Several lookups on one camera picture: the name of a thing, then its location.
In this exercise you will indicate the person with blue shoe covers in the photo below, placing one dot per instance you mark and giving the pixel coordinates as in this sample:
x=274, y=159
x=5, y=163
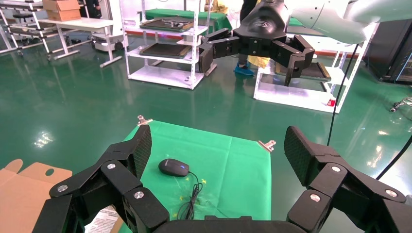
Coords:
x=243, y=70

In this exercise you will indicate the brown cardboard carton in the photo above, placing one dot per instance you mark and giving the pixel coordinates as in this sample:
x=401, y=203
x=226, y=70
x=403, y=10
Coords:
x=61, y=4
x=64, y=15

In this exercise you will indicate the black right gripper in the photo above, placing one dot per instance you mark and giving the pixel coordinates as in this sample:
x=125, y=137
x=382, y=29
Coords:
x=262, y=29

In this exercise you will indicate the white metal shelf rack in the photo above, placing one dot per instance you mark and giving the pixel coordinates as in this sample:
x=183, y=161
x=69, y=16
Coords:
x=161, y=75
x=289, y=96

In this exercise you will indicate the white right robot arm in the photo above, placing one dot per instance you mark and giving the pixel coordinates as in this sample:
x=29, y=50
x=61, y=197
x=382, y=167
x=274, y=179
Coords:
x=322, y=19

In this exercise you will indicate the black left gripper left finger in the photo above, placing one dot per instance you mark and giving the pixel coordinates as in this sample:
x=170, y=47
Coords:
x=112, y=180

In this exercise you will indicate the person in black clothes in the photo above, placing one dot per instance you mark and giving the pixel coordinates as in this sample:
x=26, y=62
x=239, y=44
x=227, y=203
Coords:
x=91, y=8

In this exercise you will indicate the silver metal cloth clip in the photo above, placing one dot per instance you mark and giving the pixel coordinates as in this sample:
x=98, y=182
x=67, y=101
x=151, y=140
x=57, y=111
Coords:
x=267, y=145
x=143, y=121

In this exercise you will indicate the white work table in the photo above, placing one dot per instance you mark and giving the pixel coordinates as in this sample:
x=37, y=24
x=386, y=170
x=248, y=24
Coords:
x=80, y=23

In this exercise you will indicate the black equipment cabinet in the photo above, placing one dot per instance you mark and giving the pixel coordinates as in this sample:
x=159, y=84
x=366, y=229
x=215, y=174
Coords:
x=386, y=48

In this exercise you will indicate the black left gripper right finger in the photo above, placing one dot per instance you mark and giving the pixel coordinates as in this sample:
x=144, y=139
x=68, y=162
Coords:
x=325, y=180

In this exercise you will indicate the aluminium tube frame rack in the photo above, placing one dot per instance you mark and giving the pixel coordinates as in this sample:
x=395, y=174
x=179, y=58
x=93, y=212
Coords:
x=39, y=27

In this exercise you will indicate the green table cloth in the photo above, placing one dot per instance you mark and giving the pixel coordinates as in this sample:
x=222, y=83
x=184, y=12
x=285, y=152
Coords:
x=231, y=180

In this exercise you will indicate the table with green cover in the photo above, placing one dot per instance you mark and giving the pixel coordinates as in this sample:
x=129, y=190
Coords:
x=212, y=17

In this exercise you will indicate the black computer mouse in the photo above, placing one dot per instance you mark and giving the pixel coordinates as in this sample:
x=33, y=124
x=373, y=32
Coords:
x=173, y=168

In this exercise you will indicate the small red object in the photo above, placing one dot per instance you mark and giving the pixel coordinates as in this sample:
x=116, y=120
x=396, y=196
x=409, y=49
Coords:
x=331, y=102

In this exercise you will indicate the dark tray with wooden rim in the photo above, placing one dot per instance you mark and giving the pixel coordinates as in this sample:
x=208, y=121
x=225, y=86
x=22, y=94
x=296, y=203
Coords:
x=318, y=72
x=164, y=50
x=167, y=25

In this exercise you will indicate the printed white paper sheet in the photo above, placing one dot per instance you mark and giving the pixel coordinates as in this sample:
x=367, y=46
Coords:
x=104, y=222

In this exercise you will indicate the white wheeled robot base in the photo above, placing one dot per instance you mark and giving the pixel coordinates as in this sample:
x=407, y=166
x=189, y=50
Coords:
x=106, y=44

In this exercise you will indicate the open brown cardboard box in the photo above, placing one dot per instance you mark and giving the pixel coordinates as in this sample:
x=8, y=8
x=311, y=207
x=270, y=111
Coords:
x=22, y=193

